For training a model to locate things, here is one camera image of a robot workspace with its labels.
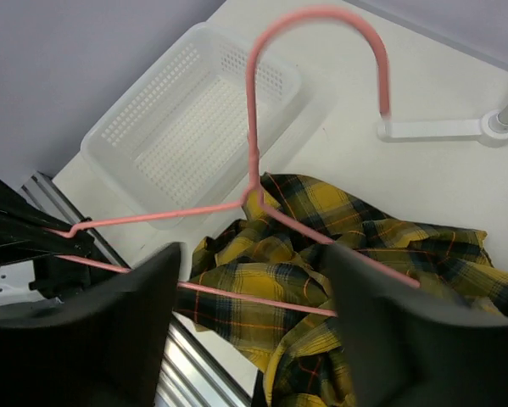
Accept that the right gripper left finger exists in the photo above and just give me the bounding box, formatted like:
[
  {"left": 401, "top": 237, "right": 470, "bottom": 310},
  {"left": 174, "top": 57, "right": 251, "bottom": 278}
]
[{"left": 0, "top": 243, "right": 181, "bottom": 406}]

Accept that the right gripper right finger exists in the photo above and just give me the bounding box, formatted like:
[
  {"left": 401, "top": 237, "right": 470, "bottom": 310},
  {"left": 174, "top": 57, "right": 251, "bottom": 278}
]
[{"left": 323, "top": 243, "right": 508, "bottom": 406}]

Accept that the yellow plaid shirt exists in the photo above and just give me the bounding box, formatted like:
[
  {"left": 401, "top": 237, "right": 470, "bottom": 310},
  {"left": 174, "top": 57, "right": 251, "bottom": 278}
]
[{"left": 176, "top": 173, "right": 508, "bottom": 406}]

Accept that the pink wire hanger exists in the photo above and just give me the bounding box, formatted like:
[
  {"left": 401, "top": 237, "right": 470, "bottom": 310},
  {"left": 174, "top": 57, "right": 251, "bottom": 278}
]
[{"left": 50, "top": 6, "right": 420, "bottom": 316}]

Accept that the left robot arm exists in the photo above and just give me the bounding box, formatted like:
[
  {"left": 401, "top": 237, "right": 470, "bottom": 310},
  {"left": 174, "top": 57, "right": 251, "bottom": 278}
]
[{"left": 0, "top": 173, "right": 127, "bottom": 306}]

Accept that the metal clothes rack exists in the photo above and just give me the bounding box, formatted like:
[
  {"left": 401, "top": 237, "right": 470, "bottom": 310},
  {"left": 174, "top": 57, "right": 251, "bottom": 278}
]
[{"left": 354, "top": 0, "right": 508, "bottom": 148}]

